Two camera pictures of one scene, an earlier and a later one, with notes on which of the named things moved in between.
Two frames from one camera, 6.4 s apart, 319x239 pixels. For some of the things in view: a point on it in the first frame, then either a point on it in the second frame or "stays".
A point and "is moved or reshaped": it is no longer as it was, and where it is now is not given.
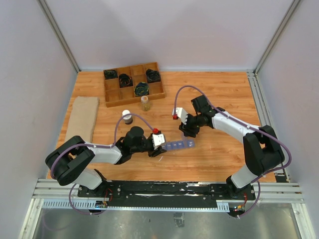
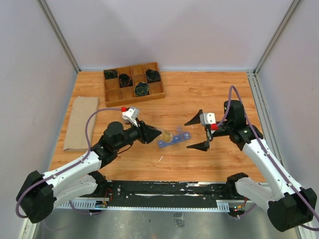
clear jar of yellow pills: [146, 105] to [166, 137]
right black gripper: [186, 128] to [203, 146]
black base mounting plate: [146, 193] stays
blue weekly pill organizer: [186, 142] is moved or reshaped
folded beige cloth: [82, 119] stays
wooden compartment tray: [130, 84] stays
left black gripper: [157, 152] to [146, 133]
